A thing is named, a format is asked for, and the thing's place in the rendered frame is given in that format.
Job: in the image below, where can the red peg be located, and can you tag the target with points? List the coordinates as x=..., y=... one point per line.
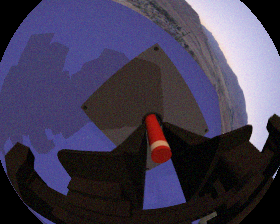
x=160, y=151

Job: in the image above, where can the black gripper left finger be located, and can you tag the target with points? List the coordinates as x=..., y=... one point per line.
x=124, y=165

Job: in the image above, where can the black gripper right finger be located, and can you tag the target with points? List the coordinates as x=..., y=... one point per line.
x=195, y=156

